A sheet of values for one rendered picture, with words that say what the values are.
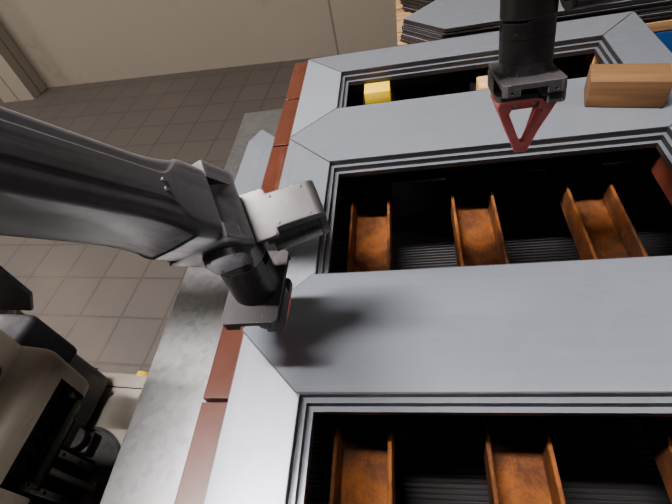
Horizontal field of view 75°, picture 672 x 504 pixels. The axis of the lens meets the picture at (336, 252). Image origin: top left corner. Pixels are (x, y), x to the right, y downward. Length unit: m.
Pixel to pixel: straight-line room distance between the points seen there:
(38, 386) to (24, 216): 0.60
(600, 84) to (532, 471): 0.62
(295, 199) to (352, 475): 0.41
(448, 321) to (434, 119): 0.45
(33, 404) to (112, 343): 1.12
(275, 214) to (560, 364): 0.36
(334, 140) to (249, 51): 2.55
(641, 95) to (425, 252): 0.49
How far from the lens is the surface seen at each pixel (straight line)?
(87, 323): 2.09
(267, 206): 0.42
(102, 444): 1.40
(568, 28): 1.20
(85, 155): 0.27
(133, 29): 3.69
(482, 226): 0.91
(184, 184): 0.33
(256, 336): 0.61
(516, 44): 0.55
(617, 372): 0.58
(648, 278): 0.67
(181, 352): 0.86
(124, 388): 1.43
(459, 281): 0.61
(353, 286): 0.62
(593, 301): 0.62
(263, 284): 0.48
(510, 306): 0.60
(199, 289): 0.93
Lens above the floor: 1.34
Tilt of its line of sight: 48 degrees down
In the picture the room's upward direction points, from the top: 16 degrees counter-clockwise
